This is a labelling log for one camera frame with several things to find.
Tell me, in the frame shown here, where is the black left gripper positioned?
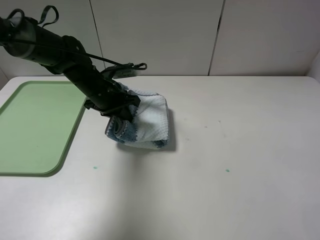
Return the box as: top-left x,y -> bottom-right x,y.
83,66 -> 140,122

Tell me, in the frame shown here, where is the blue white striped towel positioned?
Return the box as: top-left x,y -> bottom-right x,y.
105,83 -> 170,150

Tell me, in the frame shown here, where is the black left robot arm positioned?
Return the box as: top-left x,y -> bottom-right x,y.
0,9 -> 141,122

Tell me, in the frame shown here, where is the green plastic tray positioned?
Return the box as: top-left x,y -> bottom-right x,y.
0,81 -> 85,176

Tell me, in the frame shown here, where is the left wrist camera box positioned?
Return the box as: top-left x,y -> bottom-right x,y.
112,68 -> 137,79

